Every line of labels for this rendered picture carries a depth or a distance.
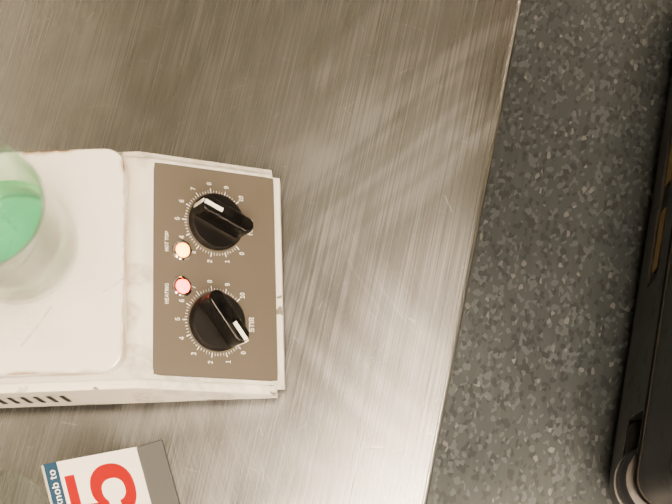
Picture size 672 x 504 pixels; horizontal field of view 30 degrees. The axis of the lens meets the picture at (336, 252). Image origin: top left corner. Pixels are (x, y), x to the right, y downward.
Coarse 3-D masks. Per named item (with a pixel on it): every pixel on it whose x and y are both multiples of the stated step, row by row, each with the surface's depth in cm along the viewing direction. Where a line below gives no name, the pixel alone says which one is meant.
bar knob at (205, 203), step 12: (204, 204) 67; (216, 204) 67; (228, 204) 69; (192, 216) 68; (204, 216) 68; (216, 216) 67; (228, 216) 68; (240, 216) 68; (192, 228) 68; (204, 228) 68; (216, 228) 69; (228, 228) 68; (240, 228) 68; (252, 228) 68; (204, 240) 68; (216, 240) 68; (228, 240) 69
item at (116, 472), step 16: (80, 464) 68; (96, 464) 68; (112, 464) 69; (128, 464) 70; (64, 480) 67; (80, 480) 67; (96, 480) 68; (112, 480) 69; (128, 480) 69; (80, 496) 67; (96, 496) 68; (112, 496) 68; (128, 496) 69
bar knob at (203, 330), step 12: (204, 300) 66; (216, 300) 66; (228, 300) 68; (192, 312) 67; (204, 312) 67; (216, 312) 66; (228, 312) 66; (240, 312) 68; (192, 324) 67; (204, 324) 67; (216, 324) 67; (228, 324) 66; (240, 324) 66; (204, 336) 67; (216, 336) 67; (228, 336) 66; (240, 336) 66; (216, 348) 67; (228, 348) 67
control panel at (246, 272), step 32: (160, 192) 68; (192, 192) 69; (224, 192) 70; (256, 192) 71; (160, 224) 67; (256, 224) 70; (160, 256) 67; (192, 256) 68; (224, 256) 69; (256, 256) 70; (160, 288) 66; (192, 288) 67; (224, 288) 68; (256, 288) 69; (160, 320) 66; (256, 320) 69; (160, 352) 66; (192, 352) 66; (224, 352) 67; (256, 352) 68
